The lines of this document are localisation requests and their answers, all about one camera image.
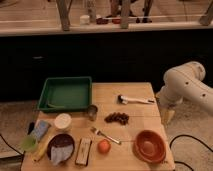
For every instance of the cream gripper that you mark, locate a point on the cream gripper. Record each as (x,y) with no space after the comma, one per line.
(167,113)

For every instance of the dark grape bunch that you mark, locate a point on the dark grape bunch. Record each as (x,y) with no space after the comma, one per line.
(121,118)

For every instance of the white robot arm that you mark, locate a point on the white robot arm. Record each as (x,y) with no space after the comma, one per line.
(184,82)

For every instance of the small metal cup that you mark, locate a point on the small metal cup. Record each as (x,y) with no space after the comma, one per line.
(92,112)

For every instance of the green plastic cup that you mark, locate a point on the green plastic cup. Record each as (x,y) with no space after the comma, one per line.
(29,144)

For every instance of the orange clay bowl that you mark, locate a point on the orange clay bowl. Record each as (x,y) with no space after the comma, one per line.
(149,147)

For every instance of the orange fruit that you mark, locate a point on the orange fruit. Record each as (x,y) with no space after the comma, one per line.
(104,146)

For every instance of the silver fork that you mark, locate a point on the silver fork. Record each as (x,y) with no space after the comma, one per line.
(100,133)

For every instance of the wooden block box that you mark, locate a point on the wooden block box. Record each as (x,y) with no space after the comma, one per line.
(83,152)

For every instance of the green plastic tray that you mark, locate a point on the green plastic tray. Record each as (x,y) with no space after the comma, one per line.
(65,94)

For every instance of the dark brown plate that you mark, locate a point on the dark brown plate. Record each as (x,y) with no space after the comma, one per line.
(60,141)

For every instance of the grey cloth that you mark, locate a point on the grey cloth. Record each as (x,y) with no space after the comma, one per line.
(59,154)

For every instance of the white jar on shelf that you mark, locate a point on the white jar on shelf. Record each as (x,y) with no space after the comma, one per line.
(85,20)

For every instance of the blue sponge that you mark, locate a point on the blue sponge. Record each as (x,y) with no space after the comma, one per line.
(40,130)

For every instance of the yellow banana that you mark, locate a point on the yellow banana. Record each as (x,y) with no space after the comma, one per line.
(42,147)

